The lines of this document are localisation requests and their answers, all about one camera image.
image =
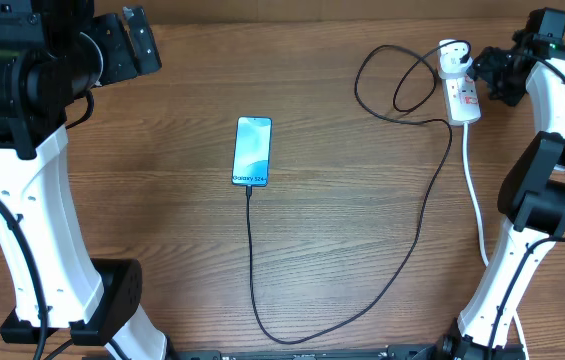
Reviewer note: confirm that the Samsung Galaxy smartphone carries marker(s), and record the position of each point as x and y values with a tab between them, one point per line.
252	151

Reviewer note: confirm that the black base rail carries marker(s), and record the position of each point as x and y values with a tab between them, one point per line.
393	352

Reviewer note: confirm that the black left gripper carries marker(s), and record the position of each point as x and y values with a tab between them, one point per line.
128	63

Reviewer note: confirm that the cardboard panel at back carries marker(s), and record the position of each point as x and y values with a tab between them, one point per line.
165	12

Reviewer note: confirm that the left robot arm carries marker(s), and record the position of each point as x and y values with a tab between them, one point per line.
53	53

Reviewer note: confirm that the white charger plug adapter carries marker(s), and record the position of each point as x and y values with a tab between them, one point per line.
454	58

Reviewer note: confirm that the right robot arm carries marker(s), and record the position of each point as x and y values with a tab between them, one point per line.
532	196

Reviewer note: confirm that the white power strip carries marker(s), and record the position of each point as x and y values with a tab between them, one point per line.
461	100

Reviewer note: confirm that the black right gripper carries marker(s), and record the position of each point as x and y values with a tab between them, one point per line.
484	71

